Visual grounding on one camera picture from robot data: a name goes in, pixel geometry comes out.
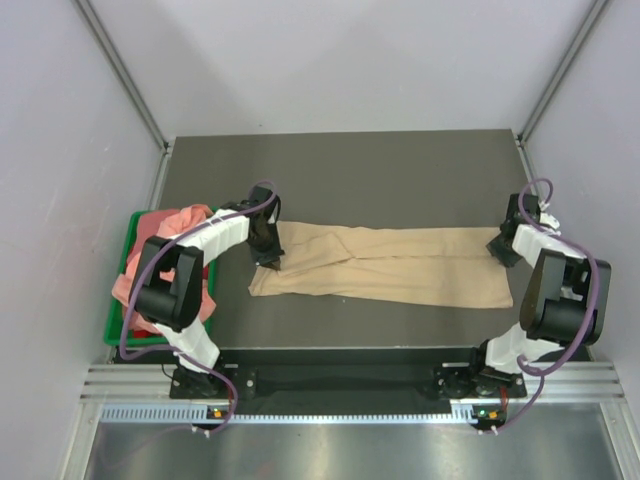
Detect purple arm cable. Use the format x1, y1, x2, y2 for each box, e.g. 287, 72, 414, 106
118, 179, 279, 434
479, 178, 600, 434

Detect right aluminium frame post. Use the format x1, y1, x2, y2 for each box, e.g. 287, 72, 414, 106
515, 0, 611, 149

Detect aluminium frame post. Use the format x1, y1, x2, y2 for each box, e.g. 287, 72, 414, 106
74, 0, 174, 156
515, 0, 611, 149

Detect green plastic bin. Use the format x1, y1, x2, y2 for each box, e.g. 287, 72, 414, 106
104, 211, 216, 348

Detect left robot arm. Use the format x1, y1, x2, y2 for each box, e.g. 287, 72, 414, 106
125, 182, 284, 399

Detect red t shirt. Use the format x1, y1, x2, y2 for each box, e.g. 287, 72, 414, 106
128, 329, 153, 340

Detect left aluminium frame post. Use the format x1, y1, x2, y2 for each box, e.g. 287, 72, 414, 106
74, 0, 174, 156

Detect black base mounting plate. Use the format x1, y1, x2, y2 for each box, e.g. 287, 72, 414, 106
169, 349, 526, 414

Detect beige t shirt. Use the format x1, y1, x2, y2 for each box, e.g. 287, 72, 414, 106
249, 222, 513, 309

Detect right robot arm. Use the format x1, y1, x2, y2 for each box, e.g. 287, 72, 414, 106
466, 194, 612, 396

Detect pink t shirt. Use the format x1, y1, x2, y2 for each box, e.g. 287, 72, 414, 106
112, 204, 216, 335

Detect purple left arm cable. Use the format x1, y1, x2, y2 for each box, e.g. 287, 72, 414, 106
118, 179, 279, 434

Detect slotted cable duct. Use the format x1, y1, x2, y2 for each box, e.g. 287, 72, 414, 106
99, 399, 506, 425

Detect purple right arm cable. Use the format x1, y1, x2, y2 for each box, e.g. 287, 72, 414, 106
479, 178, 600, 434

